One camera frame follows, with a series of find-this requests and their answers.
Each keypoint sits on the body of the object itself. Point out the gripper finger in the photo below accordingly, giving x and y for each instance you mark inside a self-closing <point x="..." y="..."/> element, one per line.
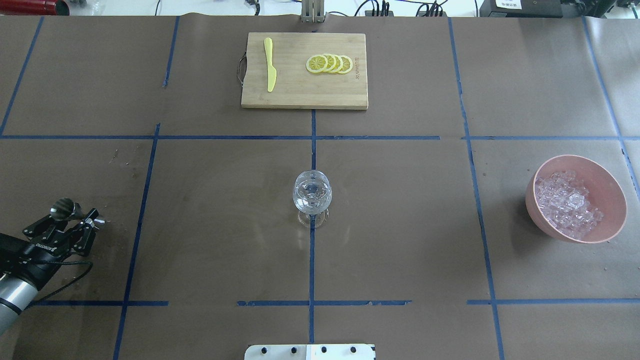
<point x="42" y="228"/>
<point x="81" y="236"/>

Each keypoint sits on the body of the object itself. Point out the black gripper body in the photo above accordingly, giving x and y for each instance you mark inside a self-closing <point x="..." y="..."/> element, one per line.
<point x="36" y="257"/>

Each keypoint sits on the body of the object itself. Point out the steel double jigger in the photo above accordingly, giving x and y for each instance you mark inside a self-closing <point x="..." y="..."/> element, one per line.
<point x="65" y="209"/>

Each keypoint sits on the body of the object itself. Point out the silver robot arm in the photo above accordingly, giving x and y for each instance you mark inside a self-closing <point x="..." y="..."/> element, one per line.
<point x="16" y="295"/>

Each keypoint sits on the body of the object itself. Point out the clear wine glass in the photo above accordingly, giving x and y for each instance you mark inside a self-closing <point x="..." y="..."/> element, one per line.
<point x="312" y="194"/>

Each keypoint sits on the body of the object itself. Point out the clear ice cubes pile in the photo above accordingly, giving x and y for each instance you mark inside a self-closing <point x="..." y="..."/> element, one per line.
<point x="565" y="202"/>

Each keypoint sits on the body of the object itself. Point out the red cylinder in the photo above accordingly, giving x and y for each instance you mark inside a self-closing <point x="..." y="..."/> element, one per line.
<point x="34" y="8"/>

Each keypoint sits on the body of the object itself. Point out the yellow plastic knife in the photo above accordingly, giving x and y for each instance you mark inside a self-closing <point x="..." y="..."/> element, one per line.
<point x="268" y="45"/>

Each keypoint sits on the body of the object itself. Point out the bamboo cutting board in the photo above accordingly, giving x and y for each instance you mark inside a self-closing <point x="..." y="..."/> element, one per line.
<point x="296" y="87"/>

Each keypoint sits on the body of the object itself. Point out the lemon slice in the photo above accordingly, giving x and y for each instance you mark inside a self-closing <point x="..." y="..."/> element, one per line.
<point x="317" y="64"/>
<point x="329" y="62"/>
<point x="337" y="64"/>
<point x="347" y="65"/>

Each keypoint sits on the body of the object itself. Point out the pink bowl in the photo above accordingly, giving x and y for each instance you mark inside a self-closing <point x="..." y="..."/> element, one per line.
<point x="605" y="193"/>

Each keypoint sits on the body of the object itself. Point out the black box device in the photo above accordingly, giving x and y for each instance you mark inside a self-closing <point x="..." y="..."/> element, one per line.
<point x="521" y="9"/>

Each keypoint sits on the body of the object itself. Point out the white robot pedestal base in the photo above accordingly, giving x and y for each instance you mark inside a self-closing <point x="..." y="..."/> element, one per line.
<point x="326" y="351"/>

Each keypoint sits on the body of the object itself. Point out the aluminium frame beam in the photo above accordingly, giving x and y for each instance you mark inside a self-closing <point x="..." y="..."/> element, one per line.
<point x="313" y="11"/>

